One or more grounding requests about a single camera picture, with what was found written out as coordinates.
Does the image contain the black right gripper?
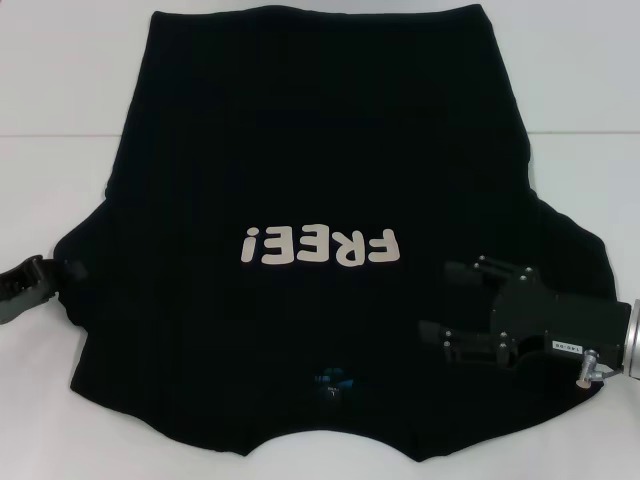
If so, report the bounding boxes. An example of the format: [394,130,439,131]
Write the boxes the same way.
[418,254,630,365]

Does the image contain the silver cable plug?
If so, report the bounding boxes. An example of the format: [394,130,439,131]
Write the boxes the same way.
[574,349,622,390]

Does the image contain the black shirt with FREE print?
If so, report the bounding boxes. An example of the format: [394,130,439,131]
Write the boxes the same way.
[51,2,619,455]

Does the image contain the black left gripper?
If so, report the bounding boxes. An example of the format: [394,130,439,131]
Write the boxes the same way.
[0,254,89,327]

